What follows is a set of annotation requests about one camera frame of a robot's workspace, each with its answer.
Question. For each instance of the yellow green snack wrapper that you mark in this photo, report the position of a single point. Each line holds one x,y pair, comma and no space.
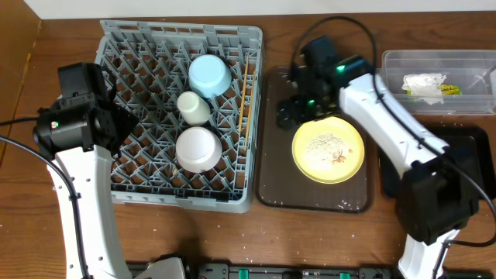
451,90

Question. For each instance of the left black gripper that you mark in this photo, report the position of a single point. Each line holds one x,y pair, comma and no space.
119,122

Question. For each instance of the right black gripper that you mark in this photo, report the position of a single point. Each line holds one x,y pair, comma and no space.
296,107

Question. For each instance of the black tray bin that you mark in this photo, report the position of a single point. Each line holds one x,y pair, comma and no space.
471,140

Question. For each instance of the white cup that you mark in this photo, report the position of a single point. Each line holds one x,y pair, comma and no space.
194,110

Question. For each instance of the dark brown serving tray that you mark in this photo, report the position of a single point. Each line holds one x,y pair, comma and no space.
280,183

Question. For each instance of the yellow plate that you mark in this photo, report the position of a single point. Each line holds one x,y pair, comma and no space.
328,151

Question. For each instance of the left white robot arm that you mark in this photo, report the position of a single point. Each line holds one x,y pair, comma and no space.
82,181

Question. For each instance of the grey dishwasher rack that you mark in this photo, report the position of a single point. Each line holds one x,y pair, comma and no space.
150,61

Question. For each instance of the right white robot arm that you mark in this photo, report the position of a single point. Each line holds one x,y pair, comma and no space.
436,197

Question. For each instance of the clear plastic bin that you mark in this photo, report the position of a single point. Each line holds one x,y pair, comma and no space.
471,71

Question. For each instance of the white napkin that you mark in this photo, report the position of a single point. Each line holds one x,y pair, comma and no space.
427,79

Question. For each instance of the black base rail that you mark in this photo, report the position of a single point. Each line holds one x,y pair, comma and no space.
177,266

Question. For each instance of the light blue bowl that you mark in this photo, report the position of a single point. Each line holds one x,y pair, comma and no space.
209,76

